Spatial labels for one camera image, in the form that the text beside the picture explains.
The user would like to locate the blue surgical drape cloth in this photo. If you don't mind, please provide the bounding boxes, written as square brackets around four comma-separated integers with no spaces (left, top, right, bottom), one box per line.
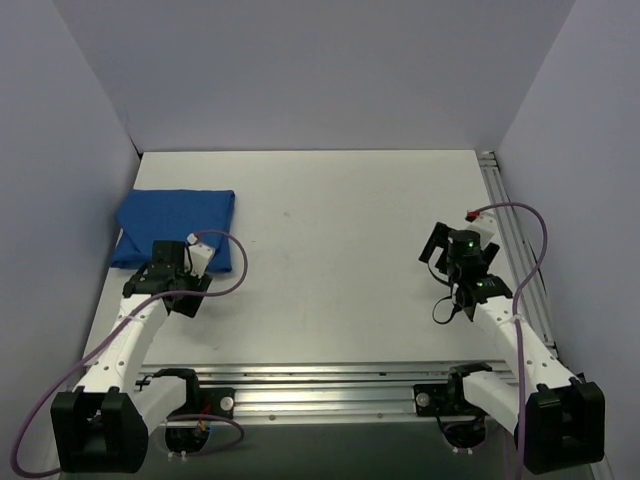
[111,189,235,273]

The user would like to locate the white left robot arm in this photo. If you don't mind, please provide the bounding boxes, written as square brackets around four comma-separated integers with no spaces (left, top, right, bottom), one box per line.
[50,239,215,473]

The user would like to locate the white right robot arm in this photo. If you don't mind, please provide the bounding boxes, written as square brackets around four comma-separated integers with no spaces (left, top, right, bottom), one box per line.
[419,219,605,474]

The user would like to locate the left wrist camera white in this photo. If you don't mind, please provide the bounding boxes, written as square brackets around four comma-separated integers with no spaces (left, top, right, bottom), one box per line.
[185,233,216,278]

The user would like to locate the aluminium right rail frame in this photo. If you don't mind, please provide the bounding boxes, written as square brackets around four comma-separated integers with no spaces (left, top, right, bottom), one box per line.
[477,151,559,357]

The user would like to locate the aluminium rail frame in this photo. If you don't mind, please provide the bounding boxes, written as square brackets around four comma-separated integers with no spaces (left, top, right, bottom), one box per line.
[49,364,596,480]
[477,151,559,357]

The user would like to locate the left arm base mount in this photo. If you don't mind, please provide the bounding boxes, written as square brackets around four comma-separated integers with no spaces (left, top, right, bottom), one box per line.
[163,387,245,459]

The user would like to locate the aluminium front rail frame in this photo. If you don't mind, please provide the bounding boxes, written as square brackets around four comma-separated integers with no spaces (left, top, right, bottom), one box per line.
[49,364,596,480]

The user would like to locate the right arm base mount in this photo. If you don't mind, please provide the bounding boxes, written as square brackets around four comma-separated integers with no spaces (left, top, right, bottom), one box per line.
[412,384,490,456]

